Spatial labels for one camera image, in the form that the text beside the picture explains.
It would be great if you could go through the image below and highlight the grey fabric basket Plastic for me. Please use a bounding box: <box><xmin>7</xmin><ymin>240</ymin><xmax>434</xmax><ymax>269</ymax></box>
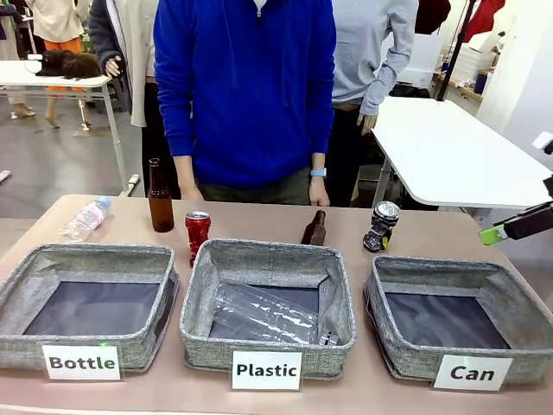
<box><xmin>179</xmin><ymin>238</ymin><xmax>359</xmax><ymax>382</ymax></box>

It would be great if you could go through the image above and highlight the person's left hand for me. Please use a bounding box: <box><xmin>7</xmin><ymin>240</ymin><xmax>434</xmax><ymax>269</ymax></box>
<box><xmin>309</xmin><ymin>176</ymin><xmax>332</xmax><ymax>208</ymax></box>

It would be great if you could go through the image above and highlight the person in blue sweater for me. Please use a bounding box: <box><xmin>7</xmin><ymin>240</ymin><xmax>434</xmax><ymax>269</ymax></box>
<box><xmin>153</xmin><ymin>0</ymin><xmax>338</xmax><ymax>205</ymax></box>

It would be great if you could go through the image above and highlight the black tripod pole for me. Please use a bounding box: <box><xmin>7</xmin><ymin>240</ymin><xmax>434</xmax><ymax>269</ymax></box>
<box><xmin>435</xmin><ymin>0</ymin><xmax>477</xmax><ymax>103</ymax></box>

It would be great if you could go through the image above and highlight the black furry item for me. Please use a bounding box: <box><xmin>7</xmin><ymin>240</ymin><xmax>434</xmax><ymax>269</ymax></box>
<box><xmin>35</xmin><ymin>49</ymin><xmax>74</xmax><ymax>78</ymax></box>

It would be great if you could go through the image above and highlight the grey fabric basket Bottle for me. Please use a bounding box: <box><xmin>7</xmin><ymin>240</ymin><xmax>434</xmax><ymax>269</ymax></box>
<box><xmin>0</xmin><ymin>242</ymin><xmax>181</xmax><ymax>374</ymax></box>

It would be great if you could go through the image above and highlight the red hanging garment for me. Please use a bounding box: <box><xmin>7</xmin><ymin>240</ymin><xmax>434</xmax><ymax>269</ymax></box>
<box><xmin>463</xmin><ymin>0</ymin><xmax>506</xmax><ymax>44</ymax></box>

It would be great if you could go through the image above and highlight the brown furry item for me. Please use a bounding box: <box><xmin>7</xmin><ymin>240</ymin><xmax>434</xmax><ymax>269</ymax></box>
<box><xmin>60</xmin><ymin>51</ymin><xmax>103</xmax><ymax>81</ymax></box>

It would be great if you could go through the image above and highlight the person in grey sweater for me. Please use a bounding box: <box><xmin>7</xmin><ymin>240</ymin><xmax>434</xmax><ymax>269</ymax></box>
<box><xmin>330</xmin><ymin>0</ymin><xmax>421</xmax><ymax>208</ymax></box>

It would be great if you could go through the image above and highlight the small white background table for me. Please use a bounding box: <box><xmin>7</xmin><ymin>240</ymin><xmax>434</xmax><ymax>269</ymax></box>
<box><xmin>0</xmin><ymin>59</ymin><xmax>140</xmax><ymax>198</ymax></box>

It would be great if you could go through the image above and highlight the dark maroon hanging garment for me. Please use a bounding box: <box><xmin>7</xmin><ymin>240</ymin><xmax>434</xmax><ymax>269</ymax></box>
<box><xmin>413</xmin><ymin>0</ymin><xmax>453</xmax><ymax>35</ymax></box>

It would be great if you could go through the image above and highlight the beige cardigan person's hand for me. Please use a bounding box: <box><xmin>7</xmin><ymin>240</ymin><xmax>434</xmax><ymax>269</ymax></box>
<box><xmin>105</xmin><ymin>54</ymin><xmax>124</xmax><ymax>80</ymax></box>

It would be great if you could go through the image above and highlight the stack of white boxes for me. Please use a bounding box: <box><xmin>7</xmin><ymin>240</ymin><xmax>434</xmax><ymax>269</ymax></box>
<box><xmin>452</xmin><ymin>41</ymin><xmax>500</xmax><ymax>84</ymax></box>

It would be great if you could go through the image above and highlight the grey sweater person's hand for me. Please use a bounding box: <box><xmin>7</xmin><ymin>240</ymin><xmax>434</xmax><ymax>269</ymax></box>
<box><xmin>357</xmin><ymin>110</ymin><xmax>378</xmax><ymax>137</ymax></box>

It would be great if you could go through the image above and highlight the white Can label sign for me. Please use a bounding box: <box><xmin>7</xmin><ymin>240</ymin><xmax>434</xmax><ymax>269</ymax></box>
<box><xmin>431</xmin><ymin>354</ymin><xmax>515</xmax><ymax>394</ymax></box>

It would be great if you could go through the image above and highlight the red drink can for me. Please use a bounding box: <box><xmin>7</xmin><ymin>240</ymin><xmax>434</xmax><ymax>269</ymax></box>
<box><xmin>184</xmin><ymin>210</ymin><xmax>212</xmax><ymax>270</ymax></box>

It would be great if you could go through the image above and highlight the white Bottle label sign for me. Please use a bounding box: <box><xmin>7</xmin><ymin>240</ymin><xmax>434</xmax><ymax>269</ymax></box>
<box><xmin>41</xmin><ymin>343</ymin><xmax>124</xmax><ymax>382</ymax></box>

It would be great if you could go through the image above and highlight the short brown glass bottle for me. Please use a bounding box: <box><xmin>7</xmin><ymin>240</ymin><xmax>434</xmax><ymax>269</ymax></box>
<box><xmin>300</xmin><ymin>209</ymin><xmax>328</xmax><ymax>247</ymax></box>

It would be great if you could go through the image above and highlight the large clear plastic bottle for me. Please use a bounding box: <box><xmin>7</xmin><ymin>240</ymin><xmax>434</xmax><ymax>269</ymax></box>
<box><xmin>213</xmin><ymin>282</ymin><xmax>340</xmax><ymax>348</ymax></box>

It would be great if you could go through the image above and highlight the person's right forearm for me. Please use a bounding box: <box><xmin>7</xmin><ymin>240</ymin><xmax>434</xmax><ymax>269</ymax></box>
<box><xmin>154</xmin><ymin>77</ymin><xmax>198</xmax><ymax>185</ymax></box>

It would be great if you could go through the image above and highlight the grey fabric basket Can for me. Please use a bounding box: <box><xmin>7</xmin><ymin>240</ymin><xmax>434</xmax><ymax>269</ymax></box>
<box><xmin>363</xmin><ymin>254</ymin><xmax>553</xmax><ymax>389</ymax></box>

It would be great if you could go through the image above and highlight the upright brown glass bottle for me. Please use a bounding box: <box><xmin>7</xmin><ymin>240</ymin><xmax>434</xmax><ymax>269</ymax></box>
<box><xmin>147</xmin><ymin>157</ymin><xmax>175</xmax><ymax>233</ymax></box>

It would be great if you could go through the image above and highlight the large white background table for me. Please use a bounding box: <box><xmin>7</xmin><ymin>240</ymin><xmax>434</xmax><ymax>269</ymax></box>
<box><xmin>370</xmin><ymin>95</ymin><xmax>553</xmax><ymax>212</ymax></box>

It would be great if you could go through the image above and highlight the crushed black silver can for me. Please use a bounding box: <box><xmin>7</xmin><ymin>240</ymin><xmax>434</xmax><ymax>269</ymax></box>
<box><xmin>362</xmin><ymin>201</ymin><xmax>402</xmax><ymax>253</ymax></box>

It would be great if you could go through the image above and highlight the white Plastic label sign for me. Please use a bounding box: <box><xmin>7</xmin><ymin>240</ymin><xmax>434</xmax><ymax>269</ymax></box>
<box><xmin>231</xmin><ymin>349</ymin><xmax>304</xmax><ymax>392</ymax></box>

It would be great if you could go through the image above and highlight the white background cabinet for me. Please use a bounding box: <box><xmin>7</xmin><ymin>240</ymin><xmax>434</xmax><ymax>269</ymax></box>
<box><xmin>391</xmin><ymin>30</ymin><xmax>445</xmax><ymax>87</ymax></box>

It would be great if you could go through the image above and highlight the clear pink-label water bottle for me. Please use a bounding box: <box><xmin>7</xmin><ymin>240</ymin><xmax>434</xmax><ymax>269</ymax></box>
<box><xmin>60</xmin><ymin>195</ymin><xmax>113</xmax><ymax>241</ymax></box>

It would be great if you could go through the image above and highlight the person's left forearm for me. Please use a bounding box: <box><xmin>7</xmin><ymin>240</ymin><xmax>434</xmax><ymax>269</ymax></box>
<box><xmin>308</xmin><ymin>77</ymin><xmax>338</xmax><ymax>179</ymax></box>

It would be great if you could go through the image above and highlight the person in orange shorts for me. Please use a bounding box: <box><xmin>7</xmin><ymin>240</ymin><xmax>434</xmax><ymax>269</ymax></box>
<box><xmin>30</xmin><ymin>0</ymin><xmax>94</xmax><ymax>129</ymax></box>

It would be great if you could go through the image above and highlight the person's right hand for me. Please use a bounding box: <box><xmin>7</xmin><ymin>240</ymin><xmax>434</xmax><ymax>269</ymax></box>
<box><xmin>178</xmin><ymin>179</ymin><xmax>204</xmax><ymax>202</ymax></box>

